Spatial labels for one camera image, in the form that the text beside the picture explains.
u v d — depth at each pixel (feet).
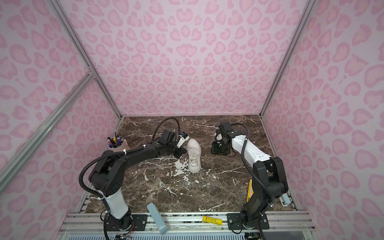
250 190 2.69
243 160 1.57
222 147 2.47
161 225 2.26
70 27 2.46
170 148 2.57
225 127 2.40
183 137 2.70
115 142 2.97
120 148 2.97
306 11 2.31
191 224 2.42
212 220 2.37
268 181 1.48
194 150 3.11
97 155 3.30
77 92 2.59
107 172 1.59
